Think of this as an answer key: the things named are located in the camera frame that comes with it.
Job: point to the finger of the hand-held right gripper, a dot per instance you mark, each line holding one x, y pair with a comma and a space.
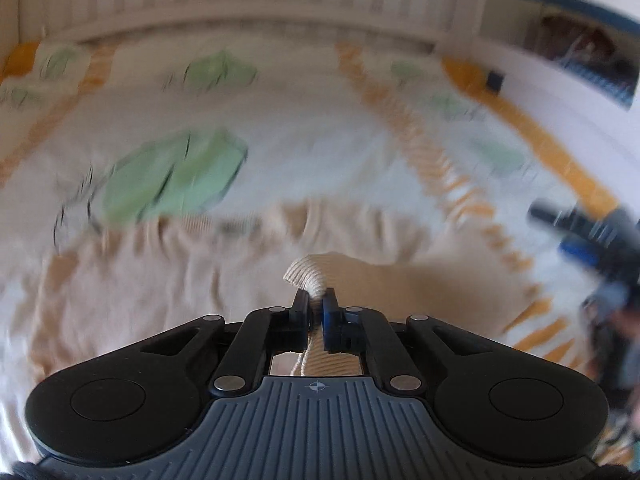
580, 254
560, 217

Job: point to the white leaf-print duvet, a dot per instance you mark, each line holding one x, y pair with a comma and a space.
310, 130

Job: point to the orange bed sheet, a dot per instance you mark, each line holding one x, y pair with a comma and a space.
565, 150

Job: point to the blue-framed wall shelf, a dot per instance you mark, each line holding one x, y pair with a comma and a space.
575, 35

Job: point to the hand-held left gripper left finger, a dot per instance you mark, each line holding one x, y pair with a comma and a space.
303, 317

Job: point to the beige knit sweater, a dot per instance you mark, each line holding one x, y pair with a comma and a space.
210, 265

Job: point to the small dark bed bracket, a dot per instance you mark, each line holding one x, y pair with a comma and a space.
495, 81

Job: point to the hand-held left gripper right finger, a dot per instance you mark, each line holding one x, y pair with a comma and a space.
328, 316

